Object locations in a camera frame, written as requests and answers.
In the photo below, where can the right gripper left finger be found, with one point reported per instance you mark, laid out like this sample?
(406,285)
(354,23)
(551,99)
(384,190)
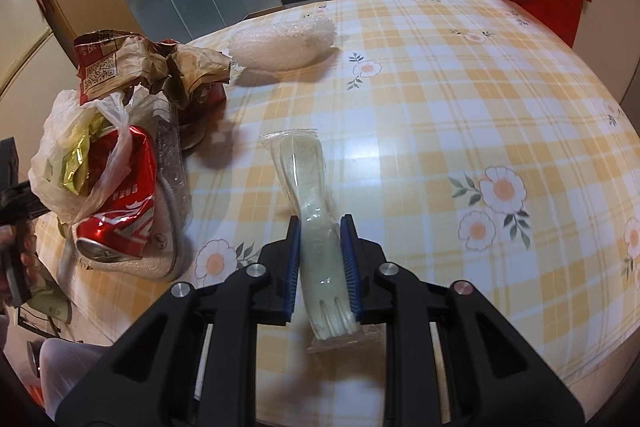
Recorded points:
(190,359)

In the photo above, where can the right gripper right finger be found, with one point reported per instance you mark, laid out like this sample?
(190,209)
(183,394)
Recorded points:
(449,345)

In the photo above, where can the white plastic bag with wrappers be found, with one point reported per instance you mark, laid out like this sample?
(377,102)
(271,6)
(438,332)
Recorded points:
(59,172)

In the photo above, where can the crushed red soda can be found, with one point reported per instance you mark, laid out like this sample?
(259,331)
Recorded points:
(121,228)

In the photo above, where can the plastic fork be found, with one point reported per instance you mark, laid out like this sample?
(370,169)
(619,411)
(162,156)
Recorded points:
(297,156)

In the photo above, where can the brown paper bag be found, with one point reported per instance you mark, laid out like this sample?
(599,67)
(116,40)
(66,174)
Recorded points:
(111,60)

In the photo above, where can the bubble wrap bundle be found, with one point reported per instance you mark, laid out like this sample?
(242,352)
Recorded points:
(283,46)

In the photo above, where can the left hand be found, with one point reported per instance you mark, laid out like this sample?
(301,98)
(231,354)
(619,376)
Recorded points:
(27,246)

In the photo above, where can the yellow plaid floral tablecloth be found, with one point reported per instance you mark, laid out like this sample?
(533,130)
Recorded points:
(469,142)

